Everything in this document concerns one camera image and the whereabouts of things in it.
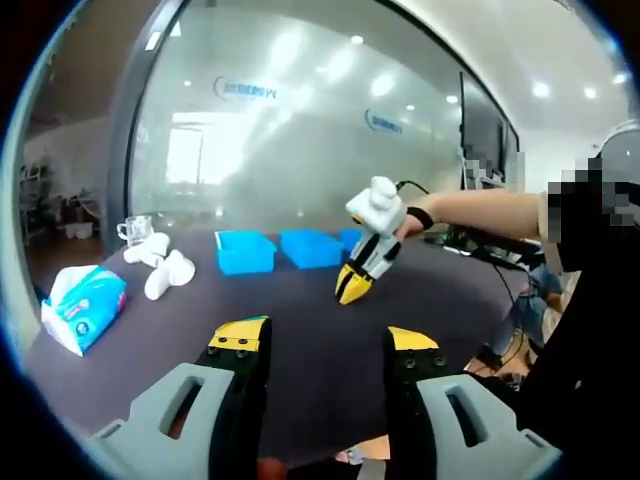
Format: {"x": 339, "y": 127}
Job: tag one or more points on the blue plastic bin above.
{"x": 245, "y": 257}
{"x": 349, "y": 240}
{"x": 310, "y": 252}

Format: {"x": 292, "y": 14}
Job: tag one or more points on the round ceiling light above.
{"x": 541, "y": 89}
{"x": 620, "y": 78}
{"x": 590, "y": 93}

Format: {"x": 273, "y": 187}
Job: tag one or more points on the white plastic tub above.
{"x": 75, "y": 231}

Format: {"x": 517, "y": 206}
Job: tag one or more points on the black wall monitor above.
{"x": 480, "y": 130}

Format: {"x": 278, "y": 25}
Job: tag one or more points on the person's black clothing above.
{"x": 590, "y": 360}

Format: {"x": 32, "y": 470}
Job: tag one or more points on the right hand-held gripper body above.
{"x": 380, "y": 215}

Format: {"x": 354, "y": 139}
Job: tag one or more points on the small white frame label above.
{"x": 153, "y": 41}

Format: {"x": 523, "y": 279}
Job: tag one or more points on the blue logo sticker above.
{"x": 245, "y": 90}
{"x": 384, "y": 122}

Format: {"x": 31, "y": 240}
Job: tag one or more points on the black equipment frame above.
{"x": 500, "y": 245}

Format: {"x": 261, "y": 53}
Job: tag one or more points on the white plastic fitting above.
{"x": 170, "y": 277}
{"x": 147, "y": 248}

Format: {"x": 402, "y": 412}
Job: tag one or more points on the clear glass mug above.
{"x": 136, "y": 231}

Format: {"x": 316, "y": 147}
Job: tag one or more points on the dark glass partition frame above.
{"x": 120, "y": 150}

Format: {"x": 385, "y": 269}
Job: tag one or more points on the blue white tissue pack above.
{"x": 85, "y": 310}

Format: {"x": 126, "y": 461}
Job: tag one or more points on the background shelf rack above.
{"x": 36, "y": 200}

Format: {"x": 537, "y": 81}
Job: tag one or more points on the white worn device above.
{"x": 625, "y": 142}

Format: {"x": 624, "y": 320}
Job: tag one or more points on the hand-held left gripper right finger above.
{"x": 500, "y": 440}

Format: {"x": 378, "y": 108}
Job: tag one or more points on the person's right hand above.
{"x": 412, "y": 231}

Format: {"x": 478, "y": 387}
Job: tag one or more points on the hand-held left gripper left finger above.
{"x": 150, "y": 425}

